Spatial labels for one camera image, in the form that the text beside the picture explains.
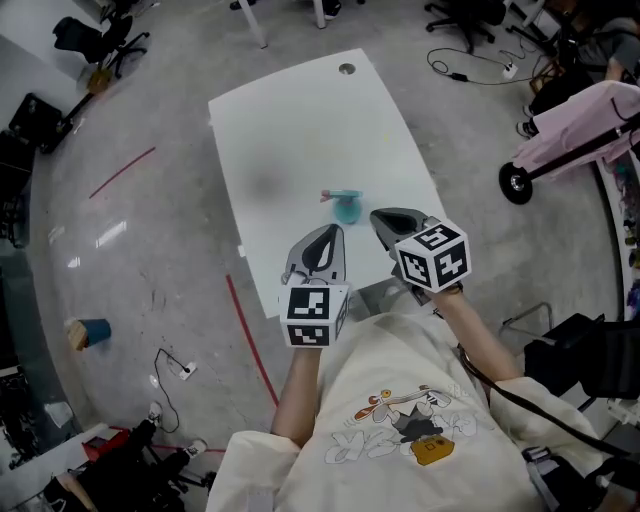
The person in white t-shirt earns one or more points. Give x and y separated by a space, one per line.
375 360

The white shelf unit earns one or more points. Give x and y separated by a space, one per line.
612 225

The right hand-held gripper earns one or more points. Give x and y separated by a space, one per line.
435 255

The white office desk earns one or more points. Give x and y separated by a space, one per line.
257 30

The black office chair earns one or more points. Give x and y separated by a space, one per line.
100 40
475 15

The person's right forearm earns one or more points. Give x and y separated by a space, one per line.
475 340

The cardboard box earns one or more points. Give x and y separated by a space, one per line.
99 80

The black equipment case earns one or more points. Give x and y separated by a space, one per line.
12 190
35 120

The person's left forearm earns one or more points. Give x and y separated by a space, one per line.
300 395

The red box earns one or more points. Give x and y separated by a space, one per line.
107 445

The teal squeeze bottle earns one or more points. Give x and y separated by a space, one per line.
347 212

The white power strip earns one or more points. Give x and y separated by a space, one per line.
187 372
510 72

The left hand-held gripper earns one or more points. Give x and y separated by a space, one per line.
312 305

